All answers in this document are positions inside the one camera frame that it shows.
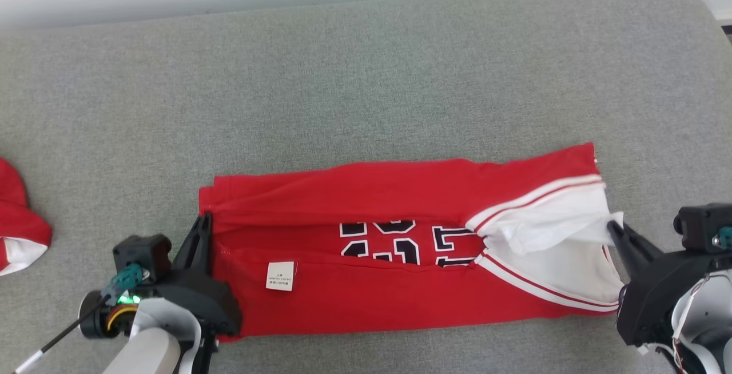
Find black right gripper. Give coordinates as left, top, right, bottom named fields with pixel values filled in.
left=607, top=221, right=732, bottom=346

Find thin black cable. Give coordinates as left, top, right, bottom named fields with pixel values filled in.
left=11, top=300, right=109, bottom=374

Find red shorts with white stripes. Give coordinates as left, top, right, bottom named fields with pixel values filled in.
left=0, top=158, right=53, bottom=276

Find red basketball jersey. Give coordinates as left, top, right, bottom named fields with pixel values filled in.
left=198, top=142, right=625, bottom=343

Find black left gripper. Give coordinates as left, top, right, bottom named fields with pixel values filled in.
left=152, top=212, right=242, bottom=340

